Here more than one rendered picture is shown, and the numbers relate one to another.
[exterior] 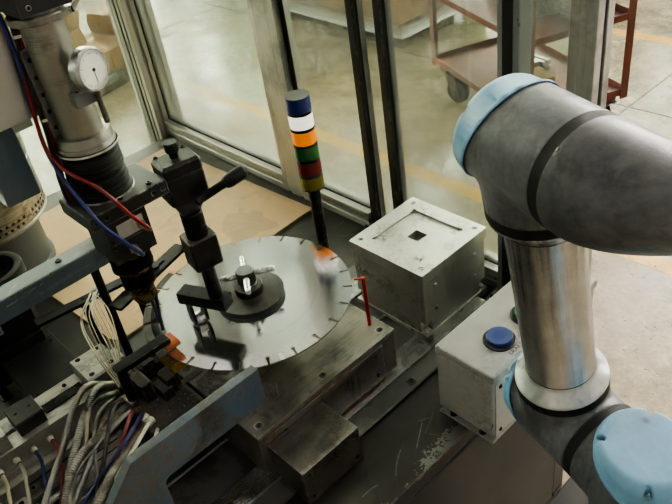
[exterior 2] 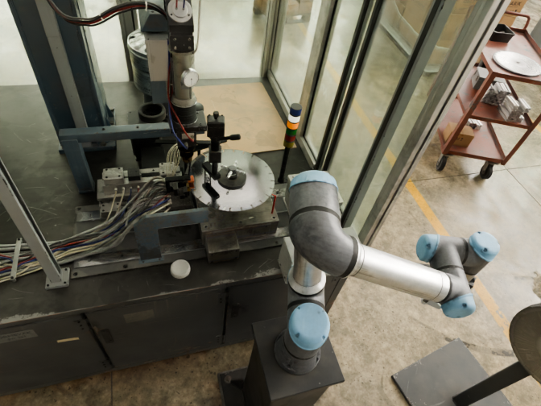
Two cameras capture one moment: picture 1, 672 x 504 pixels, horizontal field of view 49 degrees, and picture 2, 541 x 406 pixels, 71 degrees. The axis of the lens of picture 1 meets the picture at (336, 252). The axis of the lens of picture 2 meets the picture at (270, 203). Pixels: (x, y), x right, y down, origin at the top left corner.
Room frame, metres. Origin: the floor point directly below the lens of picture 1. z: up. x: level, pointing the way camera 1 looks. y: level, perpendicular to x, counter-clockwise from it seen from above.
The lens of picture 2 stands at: (-0.01, -0.26, 1.99)
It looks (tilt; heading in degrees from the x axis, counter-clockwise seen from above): 48 degrees down; 14
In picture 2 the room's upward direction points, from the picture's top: 11 degrees clockwise
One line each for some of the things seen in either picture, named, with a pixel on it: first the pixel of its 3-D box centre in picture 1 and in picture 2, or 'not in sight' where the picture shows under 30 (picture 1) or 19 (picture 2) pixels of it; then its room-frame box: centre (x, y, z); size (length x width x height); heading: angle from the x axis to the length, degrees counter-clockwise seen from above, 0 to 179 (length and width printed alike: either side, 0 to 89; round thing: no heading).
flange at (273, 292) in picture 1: (249, 290); (232, 175); (0.93, 0.15, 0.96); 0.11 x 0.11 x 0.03
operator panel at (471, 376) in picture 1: (517, 345); (320, 254); (0.85, -0.27, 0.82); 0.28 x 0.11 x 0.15; 128
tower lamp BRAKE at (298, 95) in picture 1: (298, 102); (295, 109); (1.21, 0.02, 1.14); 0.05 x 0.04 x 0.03; 38
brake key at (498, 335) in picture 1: (499, 339); not in sight; (0.79, -0.22, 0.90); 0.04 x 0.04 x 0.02
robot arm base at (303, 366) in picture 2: not in sight; (299, 345); (0.50, -0.31, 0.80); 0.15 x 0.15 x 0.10
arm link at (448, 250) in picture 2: not in sight; (442, 254); (0.72, -0.56, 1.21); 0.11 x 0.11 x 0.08; 20
